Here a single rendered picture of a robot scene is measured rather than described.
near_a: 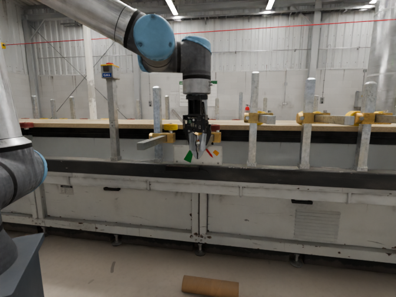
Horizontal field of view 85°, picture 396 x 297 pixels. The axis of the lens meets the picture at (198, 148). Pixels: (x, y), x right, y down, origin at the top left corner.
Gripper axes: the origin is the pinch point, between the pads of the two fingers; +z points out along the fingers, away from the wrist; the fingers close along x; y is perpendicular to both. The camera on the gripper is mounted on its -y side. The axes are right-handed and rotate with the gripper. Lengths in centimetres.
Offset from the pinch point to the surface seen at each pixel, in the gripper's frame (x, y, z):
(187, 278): -11, -30, 75
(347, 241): 82, -63, 64
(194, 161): -8.7, -36.8, 11.1
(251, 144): 20.6, -37.5, 1.0
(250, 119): 19.5, -36.7, -11.3
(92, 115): -136, -134, -11
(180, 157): -16.3, -36.8, 8.9
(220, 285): 7, -28, 75
